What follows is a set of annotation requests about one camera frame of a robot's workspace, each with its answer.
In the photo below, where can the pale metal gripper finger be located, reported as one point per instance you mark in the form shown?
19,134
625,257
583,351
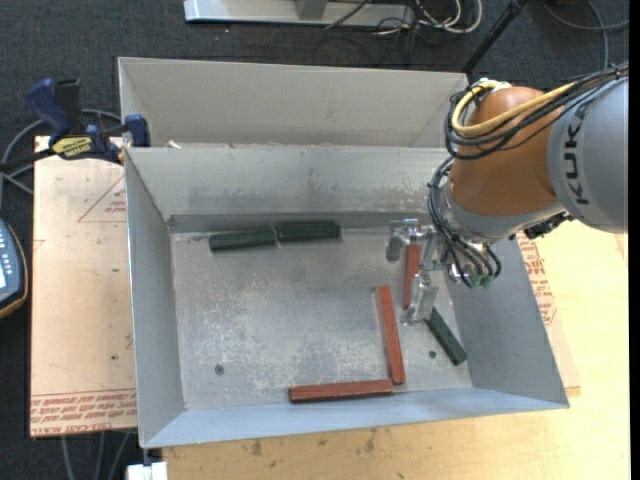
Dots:
412,308
429,298

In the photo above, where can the red-brown flat block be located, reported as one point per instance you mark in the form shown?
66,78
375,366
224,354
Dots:
340,391
409,273
390,335

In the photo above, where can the dark green flat block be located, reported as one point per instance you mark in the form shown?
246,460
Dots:
242,240
447,340
308,231

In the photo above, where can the grey metal bin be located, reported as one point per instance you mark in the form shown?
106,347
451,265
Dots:
280,318

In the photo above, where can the brown cardboard board red print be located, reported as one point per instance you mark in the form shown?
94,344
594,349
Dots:
80,288

